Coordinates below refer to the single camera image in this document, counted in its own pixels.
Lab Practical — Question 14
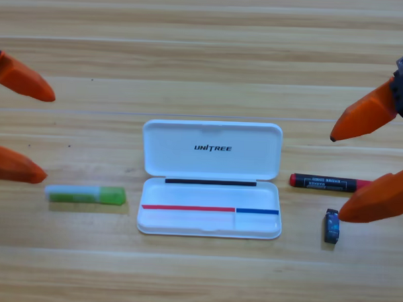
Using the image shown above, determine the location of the red black marker pen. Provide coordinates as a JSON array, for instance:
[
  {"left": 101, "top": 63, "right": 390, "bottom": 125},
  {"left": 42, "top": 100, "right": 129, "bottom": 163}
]
[{"left": 289, "top": 173, "right": 374, "bottom": 194}]

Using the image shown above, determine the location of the white Unitree pencil case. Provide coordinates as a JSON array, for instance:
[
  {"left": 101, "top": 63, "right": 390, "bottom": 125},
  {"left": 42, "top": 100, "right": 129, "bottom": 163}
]
[{"left": 136, "top": 118, "right": 286, "bottom": 240}]

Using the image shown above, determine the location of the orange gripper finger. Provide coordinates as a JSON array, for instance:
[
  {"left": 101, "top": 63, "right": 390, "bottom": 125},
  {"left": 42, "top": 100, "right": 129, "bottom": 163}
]
[{"left": 338, "top": 162, "right": 403, "bottom": 225}]

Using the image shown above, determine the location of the black eraser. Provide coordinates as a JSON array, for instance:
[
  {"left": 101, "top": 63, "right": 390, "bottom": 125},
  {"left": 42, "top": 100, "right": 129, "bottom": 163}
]
[{"left": 324, "top": 209, "right": 341, "bottom": 244}]

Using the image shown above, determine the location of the green highlighter pen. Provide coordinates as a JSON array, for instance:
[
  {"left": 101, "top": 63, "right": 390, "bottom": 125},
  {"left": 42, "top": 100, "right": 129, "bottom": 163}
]
[{"left": 44, "top": 184, "right": 127, "bottom": 206}]

